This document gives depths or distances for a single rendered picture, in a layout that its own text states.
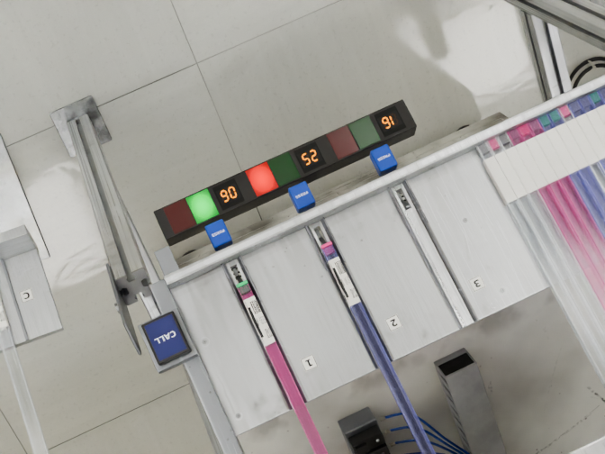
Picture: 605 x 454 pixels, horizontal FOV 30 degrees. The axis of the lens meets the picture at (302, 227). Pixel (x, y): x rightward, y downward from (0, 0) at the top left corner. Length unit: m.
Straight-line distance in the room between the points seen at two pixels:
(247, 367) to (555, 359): 0.57
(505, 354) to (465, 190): 0.38
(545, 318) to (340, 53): 0.67
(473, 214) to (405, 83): 0.80
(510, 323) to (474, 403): 0.13
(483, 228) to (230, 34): 0.80
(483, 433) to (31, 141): 0.92
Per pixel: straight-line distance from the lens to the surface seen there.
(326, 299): 1.34
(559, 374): 1.75
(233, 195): 1.38
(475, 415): 1.66
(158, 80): 2.01
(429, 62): 2.15
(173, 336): 1.29
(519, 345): 1.69
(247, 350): 1.33
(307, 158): 1.39
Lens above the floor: 1.91
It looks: 61 degrees down
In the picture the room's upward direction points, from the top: 145 degrees clockwise
